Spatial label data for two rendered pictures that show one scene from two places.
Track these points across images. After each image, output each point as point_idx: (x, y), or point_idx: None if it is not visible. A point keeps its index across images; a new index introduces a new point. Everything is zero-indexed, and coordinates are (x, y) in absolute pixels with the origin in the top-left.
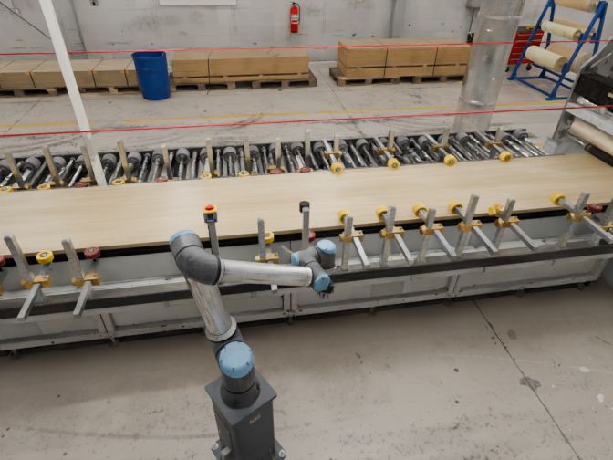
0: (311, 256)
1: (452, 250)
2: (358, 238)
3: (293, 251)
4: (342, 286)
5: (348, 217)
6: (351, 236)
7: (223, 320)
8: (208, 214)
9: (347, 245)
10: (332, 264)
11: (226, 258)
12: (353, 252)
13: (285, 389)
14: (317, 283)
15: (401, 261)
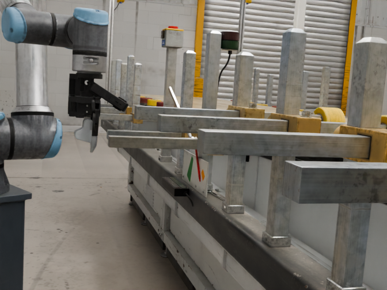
0: (64, 15)
1: (236, 132)
2: (240, 117)
3: (258, 182)
4: (231, 270)
5: (237, 54)
6: (234, 107)
7: (19, 86)
8: (161, 31)
9: None
10: (76, 44)
11: (215, 162)
12: (323, 240)
13: None
14: (2, 16)
15: (313, 266)
